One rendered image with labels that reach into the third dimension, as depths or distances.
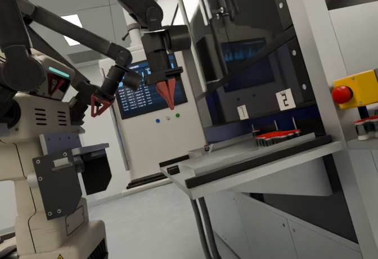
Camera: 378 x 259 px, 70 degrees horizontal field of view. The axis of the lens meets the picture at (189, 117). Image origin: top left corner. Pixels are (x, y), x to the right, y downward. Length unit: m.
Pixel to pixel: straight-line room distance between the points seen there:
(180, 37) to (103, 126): 5.51
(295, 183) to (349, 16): 0.46
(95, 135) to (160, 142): 4.64
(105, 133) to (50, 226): 5.39
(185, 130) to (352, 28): 1.04
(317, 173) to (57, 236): 0.71
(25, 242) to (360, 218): 0.85
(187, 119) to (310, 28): 1.00
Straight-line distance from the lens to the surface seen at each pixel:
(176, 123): 1.60
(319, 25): 0.80
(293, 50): 0.84
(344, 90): 0.69
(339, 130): 0.77
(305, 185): 0.83
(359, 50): 0.85
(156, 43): 0.72
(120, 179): 6.19
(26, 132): 0.80
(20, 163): 0.87
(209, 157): 0.94
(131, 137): 1.62
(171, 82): 0.70
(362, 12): 0.90
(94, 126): 6.21
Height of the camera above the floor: 1.01
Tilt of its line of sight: 3 degrees up
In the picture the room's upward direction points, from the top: 15 degrees counter-clockwise
